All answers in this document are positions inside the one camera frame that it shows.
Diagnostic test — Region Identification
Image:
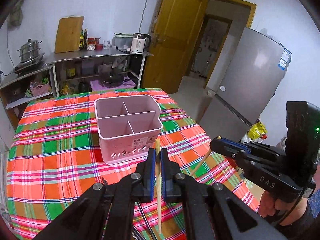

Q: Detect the wooden chopstick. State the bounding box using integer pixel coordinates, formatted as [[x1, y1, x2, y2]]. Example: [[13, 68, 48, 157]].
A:
[[190, 147, 213, 176], [155, 139, 162, 234]]

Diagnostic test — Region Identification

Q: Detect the steel kitchen counter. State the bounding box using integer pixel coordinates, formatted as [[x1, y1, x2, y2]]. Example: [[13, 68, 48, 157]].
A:
[[45, 48, 151, 96]]

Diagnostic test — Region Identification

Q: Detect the person right hand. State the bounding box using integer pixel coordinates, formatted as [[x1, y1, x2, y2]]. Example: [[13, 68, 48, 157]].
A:
[[258, 191, 308, 226]]

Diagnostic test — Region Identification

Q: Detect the yellow plastic bag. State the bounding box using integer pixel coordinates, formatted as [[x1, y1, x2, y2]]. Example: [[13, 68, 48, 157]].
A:
[[247, 121, 267, 140]]

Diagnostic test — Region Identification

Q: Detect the plaid tablecloth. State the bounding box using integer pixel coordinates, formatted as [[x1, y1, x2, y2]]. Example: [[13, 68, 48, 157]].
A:
[[7, 89, 259, 239]]

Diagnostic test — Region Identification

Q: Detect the pink utensil basket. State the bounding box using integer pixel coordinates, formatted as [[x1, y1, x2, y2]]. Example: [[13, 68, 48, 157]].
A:
[[94, 95, 163, 165]]

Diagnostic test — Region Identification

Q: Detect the silver refrigerator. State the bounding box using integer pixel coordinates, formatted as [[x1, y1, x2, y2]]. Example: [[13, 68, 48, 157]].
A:
[[200, 28, 292, 142]]

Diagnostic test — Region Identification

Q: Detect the purple lid storage box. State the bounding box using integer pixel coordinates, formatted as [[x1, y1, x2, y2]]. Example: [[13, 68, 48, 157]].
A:
[[90, 76, 136, 92]]

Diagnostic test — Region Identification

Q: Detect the black wok pan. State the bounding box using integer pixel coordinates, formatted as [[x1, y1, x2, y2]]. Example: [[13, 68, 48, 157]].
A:
[[99, 73, 131, 87]]

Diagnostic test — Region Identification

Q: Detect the pink small basket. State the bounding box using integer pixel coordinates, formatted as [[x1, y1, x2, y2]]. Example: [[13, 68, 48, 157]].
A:
[[30, 82, 52, 96]]

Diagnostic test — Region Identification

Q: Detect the white electric kettle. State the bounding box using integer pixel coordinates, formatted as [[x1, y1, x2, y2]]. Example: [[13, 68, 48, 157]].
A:
[[131, 33, 151, 54]]

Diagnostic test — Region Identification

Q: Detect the wooden low shelf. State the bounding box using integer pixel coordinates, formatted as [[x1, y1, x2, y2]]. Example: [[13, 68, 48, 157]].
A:
[[1, 63, 58, 128]]

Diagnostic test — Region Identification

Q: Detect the wooden door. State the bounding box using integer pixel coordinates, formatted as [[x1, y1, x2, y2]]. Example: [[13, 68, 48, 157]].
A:
[[141, 0, 208, 94]]

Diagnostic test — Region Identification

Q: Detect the induction cooker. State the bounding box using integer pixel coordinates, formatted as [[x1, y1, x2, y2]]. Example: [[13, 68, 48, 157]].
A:
[[14, 53, 44, 74]]

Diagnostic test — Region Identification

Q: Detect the red lid jar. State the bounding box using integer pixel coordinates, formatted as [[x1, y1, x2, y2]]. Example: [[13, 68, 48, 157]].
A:
[[86, 37, 96, 51]]

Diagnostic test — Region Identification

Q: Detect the wooden cutting board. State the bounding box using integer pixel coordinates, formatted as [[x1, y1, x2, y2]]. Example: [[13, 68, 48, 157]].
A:
[[54, 16, 84, 54]]

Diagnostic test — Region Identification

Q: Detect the dark sauce bottle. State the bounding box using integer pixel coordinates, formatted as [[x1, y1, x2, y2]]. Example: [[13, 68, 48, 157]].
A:
[[82, 28, 87, 49]]

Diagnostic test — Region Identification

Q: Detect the steel steamer pot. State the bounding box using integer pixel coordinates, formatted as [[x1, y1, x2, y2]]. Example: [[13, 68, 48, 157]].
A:
[[18, 38, 42, 63]]

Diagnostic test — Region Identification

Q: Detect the green hanging cloth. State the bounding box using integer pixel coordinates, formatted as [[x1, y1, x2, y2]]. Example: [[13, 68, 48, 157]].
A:
[[8, 0, 25, 29]]

